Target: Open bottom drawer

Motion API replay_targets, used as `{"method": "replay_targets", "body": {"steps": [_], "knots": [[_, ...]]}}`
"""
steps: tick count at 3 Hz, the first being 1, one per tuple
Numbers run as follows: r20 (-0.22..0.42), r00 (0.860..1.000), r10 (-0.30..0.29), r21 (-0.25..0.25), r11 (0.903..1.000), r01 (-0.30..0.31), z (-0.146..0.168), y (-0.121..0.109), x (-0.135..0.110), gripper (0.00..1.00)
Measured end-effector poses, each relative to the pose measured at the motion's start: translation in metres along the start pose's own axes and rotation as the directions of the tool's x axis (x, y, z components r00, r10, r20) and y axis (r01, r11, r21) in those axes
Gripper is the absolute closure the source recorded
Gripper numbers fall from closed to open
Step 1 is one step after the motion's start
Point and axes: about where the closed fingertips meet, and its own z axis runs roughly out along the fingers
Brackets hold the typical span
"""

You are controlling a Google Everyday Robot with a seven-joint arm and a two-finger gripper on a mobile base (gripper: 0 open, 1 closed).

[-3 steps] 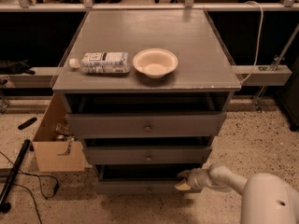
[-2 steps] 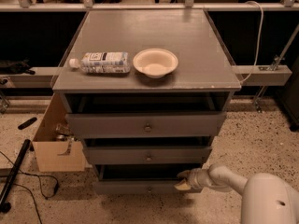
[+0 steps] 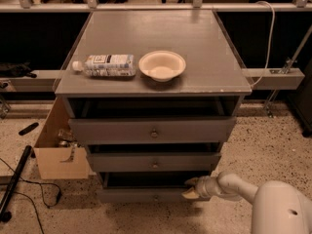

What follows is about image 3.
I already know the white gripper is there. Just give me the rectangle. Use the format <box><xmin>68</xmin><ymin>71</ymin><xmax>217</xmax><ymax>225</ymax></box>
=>
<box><xmin>181</xmin><ymin>176</ymin><xmax>217</xmax><ymax>200</ymax></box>

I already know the grey bottom drawer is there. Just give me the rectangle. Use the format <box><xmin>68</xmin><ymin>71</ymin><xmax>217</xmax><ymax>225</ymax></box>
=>
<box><xmin>97</xmin><ymin>171</ymin><xmax>210</xmax><ymax>203</ymax></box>

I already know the grey drawer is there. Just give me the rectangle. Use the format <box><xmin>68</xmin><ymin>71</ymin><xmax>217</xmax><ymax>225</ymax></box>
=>
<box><xmin>87</xmin><ymin>152</ymin><xmax>220</xmax><ymax>172</ymax></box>
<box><xmin>68</xmin><ymin>117</ymin><xmax>236</xmax><ymax>145</ymax></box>
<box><xmin>97</xmin><ymin>171</ymin><xmax>210</xmax><ymax>203</ymax></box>

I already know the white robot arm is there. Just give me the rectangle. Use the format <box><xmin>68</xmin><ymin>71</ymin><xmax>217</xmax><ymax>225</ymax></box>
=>
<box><xmin>182</xmin><ymin>172</ymin><xmax>312</xmax><ymax>234</ymax></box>

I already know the grey middle drawer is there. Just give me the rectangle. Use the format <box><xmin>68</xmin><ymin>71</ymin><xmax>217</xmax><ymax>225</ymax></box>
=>
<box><xmin>87</xmin><ymin>152</ymin><xmax>220</xmax><ymax>172</ymax></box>

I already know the grey drawer cabinet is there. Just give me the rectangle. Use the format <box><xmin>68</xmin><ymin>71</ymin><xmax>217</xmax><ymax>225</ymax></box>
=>
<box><xmin>54</xmin><ymin>9</ymin><xmax>254</xmax><ymax>193</ymax></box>

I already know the grey top drawer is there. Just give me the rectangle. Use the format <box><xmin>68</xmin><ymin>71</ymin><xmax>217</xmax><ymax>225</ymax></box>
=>
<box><xmin>68</xmin><ymin>117</ymin><xmax>236</xmax><ymax>145</ymax></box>

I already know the white paper bowl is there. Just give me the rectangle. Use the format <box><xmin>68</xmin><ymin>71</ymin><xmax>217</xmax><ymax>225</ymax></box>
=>
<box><xmin>138</xmin><ymin>51</ymin><xmax>186</xmax><ymax>82</ymax></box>

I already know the cardboard box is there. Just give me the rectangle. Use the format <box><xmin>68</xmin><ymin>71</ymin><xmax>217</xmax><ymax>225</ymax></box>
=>
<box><xmin>34</xmin><ymin>98</ymin><xmax>90</xmax><ymax>179</ymax></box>

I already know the clear plastic water bottle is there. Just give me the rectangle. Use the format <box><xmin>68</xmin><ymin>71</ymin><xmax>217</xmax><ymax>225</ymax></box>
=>
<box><xmin>72</xmin><ymin>55</ymin><xmax>137</xmax><ymax>77</ymax></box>

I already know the metal clamp stand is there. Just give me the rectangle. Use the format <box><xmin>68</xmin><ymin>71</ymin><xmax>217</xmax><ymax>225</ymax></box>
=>
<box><xmin>264</xmin><ymin>24</ymin><xmax>312</xmax><ymax>118</ymax></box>

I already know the small black remote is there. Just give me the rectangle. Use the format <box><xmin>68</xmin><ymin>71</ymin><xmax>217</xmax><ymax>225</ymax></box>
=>
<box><xmin>19</xmin><ymin>122</ymin><xmax>39</xmax><ymax>136</ymax></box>

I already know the black pole on floor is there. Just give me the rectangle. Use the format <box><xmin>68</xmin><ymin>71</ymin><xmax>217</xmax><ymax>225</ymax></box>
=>
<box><xmin>0</xmin><ymin>145</ymin><xmax>32</xmax><ymax>222</ymax></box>

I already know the black floor cable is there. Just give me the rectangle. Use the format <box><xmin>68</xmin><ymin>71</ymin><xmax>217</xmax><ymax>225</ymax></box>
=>
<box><xmin>0</xmin><ymin>157</ymin><xmax>63</xmax><ymax>234</ymax></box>

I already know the white cable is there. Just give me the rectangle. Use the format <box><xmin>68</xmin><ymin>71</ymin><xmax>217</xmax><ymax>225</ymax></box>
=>
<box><xmin>250</xmin><ymin>0</ymin><xmax>277</xmax><ymax>90</ymax></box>

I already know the black bag on rail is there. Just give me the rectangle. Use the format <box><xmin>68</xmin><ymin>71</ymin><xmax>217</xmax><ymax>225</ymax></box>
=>
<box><xmin>0</xmin><ymin>62</ymin><xmax>37</xmax><ymax>78</ymax></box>

